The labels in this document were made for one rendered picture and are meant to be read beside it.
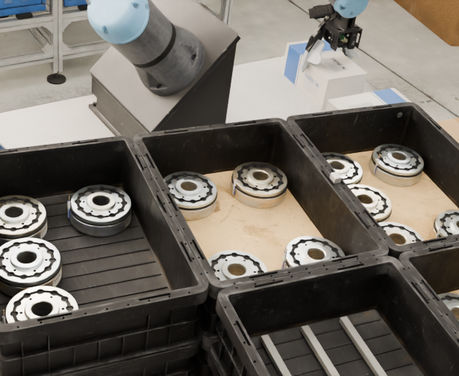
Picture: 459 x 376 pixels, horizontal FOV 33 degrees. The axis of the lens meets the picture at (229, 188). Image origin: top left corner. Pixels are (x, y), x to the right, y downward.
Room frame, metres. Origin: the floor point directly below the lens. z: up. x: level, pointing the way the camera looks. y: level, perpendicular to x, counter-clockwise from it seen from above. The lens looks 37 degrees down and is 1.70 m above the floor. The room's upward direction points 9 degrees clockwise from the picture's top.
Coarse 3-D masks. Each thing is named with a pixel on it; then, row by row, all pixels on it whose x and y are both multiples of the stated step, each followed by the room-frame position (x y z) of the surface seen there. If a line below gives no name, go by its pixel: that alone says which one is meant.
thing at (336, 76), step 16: (288, 48) 1.88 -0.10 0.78; (304, 48) 1.87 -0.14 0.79; (288, 64) 1.87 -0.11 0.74; (320, 64) 1.80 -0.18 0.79; (336, 64) 1.81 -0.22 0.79; (352, 64) 1.82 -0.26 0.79; (304, 80) 1.80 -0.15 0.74; (320, 80) 1.75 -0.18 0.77; (336, 80) 1.74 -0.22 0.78; (352, 80) 1.77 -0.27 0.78; (320, 96) 1.74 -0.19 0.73; (336, 96) 1.74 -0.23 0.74
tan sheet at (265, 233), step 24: (288, 192) 1.18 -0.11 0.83; (216, 216) 1.08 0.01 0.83; (240, 216) 1.09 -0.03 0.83; (264, 216) 1.10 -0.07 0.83; (288, 216) 1.11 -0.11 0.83; (216, 240) 1.01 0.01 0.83; (240, 240) 1.02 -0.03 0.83; (264, 240) 1.03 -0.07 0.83; (288, 240) 1.04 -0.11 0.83; (264, 264) 0.97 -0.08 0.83
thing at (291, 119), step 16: (320, 112) 1.32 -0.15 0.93; (336, 112) 1.33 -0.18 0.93; (352, 112) 1.34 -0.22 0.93; (368, 112) 1.35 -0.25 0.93; (416, 112) 1.38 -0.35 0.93; (320, 160) 1.15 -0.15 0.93; (352, 192) 1.07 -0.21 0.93; (384, 240) 0.96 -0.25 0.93; (432, 240) 0.98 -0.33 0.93; (448, 240) 0.98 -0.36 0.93
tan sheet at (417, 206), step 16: (368, 160) 1.33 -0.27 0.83; (368, 176) 1.27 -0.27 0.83; (384, 192) 1.23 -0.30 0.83; (400, 192) 1.23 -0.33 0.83; (416, 192) 1.24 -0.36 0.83; (432, 192) 1.25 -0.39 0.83; (400, 208) 1.18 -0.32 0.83; (416, 208) 1.19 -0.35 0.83; (432, 208) 1.20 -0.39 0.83; (448, 208) 1.21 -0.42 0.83; (416, 224) 1.14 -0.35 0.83; (432, 224) 1.15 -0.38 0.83
